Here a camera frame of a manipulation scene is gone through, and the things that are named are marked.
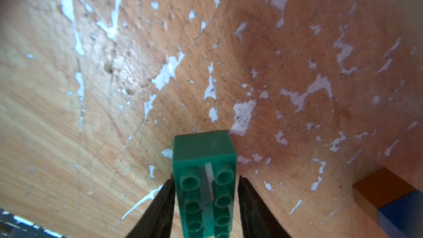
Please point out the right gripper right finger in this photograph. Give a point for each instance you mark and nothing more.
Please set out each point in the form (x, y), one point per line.
(256, 218)

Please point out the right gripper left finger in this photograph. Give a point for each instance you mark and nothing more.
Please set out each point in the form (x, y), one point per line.
(157, 220)

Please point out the green lego brick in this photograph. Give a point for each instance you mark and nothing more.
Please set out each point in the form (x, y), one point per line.
(204, 168)

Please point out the brown lego brick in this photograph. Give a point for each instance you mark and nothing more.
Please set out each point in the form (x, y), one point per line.
(378, 190)

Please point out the blue lego brick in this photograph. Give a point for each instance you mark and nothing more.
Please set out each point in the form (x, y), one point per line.
(403, 218)

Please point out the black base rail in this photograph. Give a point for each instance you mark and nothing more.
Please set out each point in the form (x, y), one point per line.
(17, 227)

